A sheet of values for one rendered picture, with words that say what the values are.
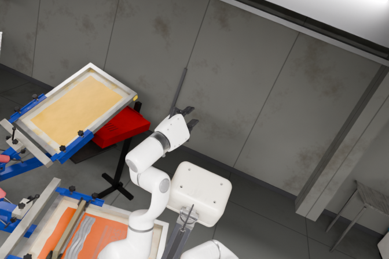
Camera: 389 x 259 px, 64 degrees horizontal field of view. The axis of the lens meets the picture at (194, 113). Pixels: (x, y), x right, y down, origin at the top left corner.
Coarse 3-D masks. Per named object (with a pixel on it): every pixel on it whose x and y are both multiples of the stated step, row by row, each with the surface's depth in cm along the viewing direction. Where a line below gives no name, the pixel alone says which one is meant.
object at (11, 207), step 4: (0, 204) 186; (4, 204) 187; (8, 204) 188; (12, 204) 188; (0, 208) 184; (4, 208) 184; (8, 208) 185; (12, 208) 186; (0, 212) 185; (4, 212) 184; (8, 212) 184; (20, 220) 186
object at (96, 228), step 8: (72, 208) 211; (64, 216) 203; (96, 216) 212; (64, 224) 198; (96, 224) 206; (104, 224) 208; (112, 224) 210; (120, 224) 212; (96, 232) 201; (96, 240) 196
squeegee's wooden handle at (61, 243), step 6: (84, 204) 204; (78, 210) 198; (78, 216) 196; (72, 222) 189; (66, 228) 184; (72, 228) 190; (66, 234) 181; (60, 240) 176; (66, 240) 183; (60, 246) 174; (54, 252) 171; (60, 252) 177; (54, 258) 173
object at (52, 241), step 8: (56, 232) 192; (48, 240) 185; (56, 240) 187; (88, 240) 194; (48, 248) 181; (88, 248) 190; (40, 256) 176; (64, 256) 180; (80, 256) 184; (88, 256) 185
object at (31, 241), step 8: (56, 200) 208; (72, 200) 214; (56, 208) 203; (96, 208) 216; (104, 208) 216; (112, 208) 218; (48, 216) 195; (120, 216) 218; (128, 216) 217; (40, 224) 189; (160, 224) 219; (168, 224) 222; (32, 232) 183; (40, 232) 184; (32, 240) 178; (160, 240) 208; (24, 248) 173; (160, 248) 202; (16, 256) 168; (160, 256) 197
